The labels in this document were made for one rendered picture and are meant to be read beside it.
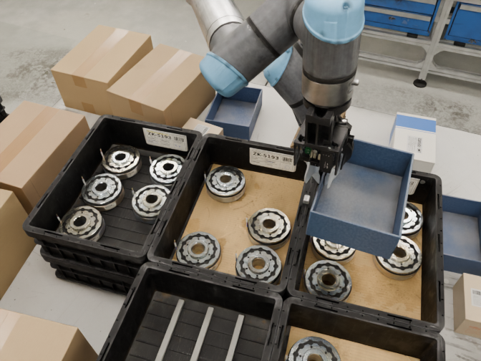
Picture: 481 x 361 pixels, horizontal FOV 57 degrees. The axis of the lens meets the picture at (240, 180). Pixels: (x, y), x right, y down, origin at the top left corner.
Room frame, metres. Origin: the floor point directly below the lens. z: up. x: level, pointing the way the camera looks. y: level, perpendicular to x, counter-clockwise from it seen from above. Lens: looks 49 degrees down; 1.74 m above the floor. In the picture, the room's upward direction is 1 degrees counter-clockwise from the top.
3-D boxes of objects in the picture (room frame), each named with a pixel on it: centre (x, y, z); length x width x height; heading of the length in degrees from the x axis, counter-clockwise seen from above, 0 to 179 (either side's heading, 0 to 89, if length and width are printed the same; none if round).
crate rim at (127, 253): (0.72, 0.29, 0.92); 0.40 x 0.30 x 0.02; 163
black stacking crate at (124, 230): (0.72, 0.29, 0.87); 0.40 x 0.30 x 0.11; 163
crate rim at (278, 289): (0.63, 0.01, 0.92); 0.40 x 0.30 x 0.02; 163
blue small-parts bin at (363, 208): (0.51, -0.22, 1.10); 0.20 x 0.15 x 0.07; 159
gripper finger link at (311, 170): (0.52, -0.13, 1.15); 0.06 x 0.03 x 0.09; 156
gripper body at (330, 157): (0.51, -0.13, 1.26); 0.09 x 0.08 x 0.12; 156
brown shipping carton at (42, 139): (0.92, 0.62, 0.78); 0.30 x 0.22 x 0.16; 159
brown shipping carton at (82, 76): (1.36, 0.47, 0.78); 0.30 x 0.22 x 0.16; 159
